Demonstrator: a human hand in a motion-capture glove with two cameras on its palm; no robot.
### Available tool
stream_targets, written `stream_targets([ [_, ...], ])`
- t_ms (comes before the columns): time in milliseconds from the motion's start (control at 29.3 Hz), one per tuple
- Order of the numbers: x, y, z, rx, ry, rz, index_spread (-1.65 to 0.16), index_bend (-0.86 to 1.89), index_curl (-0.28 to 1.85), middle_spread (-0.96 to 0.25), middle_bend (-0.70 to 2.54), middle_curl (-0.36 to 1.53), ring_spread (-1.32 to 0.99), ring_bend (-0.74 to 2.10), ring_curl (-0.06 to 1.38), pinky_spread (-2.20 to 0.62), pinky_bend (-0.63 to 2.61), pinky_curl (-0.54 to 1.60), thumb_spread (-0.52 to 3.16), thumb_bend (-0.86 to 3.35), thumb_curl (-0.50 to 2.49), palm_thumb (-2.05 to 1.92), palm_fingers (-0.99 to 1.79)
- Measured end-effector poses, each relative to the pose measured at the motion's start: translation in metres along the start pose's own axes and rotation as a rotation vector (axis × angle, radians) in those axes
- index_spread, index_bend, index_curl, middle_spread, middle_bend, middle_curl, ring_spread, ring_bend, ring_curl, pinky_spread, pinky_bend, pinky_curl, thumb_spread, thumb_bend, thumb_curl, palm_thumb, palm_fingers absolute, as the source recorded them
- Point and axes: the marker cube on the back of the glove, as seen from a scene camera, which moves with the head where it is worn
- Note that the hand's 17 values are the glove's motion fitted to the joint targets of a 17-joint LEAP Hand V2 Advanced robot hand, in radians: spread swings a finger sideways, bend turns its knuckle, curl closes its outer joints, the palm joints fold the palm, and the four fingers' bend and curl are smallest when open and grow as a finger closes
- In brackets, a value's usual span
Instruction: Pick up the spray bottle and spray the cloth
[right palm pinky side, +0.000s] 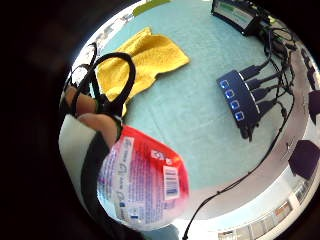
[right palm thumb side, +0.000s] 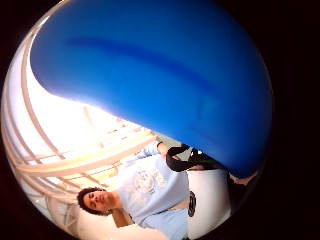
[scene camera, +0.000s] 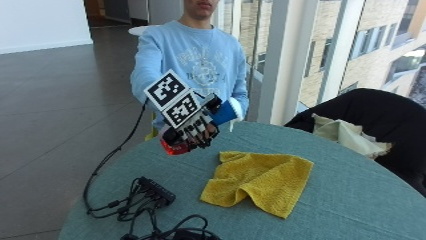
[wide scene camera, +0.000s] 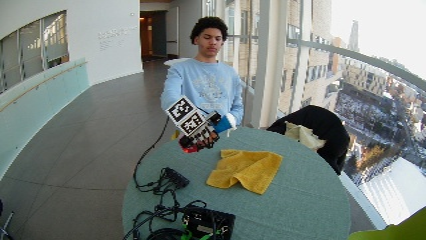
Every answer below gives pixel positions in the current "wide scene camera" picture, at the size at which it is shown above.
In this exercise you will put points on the yellow cloth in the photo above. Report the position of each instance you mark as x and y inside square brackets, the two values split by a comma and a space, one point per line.
[244, 168]

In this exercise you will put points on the metal stand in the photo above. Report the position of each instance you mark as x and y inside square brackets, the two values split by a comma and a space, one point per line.
[6, 223]

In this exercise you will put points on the black electronics box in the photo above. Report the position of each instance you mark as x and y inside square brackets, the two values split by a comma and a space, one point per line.
[208, 221]

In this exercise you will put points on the dark doorway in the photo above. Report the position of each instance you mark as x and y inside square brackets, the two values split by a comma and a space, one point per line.
[154, 35]

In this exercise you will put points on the red small object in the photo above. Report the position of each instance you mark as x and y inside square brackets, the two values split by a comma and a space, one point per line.
[190, 147]

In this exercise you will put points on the small black hub box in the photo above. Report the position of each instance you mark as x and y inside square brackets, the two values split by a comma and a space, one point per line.
[176, 177]

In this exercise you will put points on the black jacket with cream lining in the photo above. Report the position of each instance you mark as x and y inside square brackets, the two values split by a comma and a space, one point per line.
[322, 130]

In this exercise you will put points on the green leaf-like object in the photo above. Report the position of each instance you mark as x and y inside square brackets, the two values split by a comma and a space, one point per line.
[397, 230]

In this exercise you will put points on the the person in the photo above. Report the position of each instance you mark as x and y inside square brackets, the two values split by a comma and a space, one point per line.
[207, 83]

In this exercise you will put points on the bright blue cuff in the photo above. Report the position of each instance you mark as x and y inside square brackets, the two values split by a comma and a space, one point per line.
[223, 125]

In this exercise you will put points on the interior window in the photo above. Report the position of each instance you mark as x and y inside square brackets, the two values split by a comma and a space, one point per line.
[34, 46]

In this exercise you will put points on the white marker cube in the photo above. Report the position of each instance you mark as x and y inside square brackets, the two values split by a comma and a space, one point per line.
[187, 116]

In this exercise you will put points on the grey balcony railing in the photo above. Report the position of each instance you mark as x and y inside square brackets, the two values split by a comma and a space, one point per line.
[360, 55]

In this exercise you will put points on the wooden wall handrail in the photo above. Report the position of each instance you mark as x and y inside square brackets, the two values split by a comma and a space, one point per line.
[41, 85]

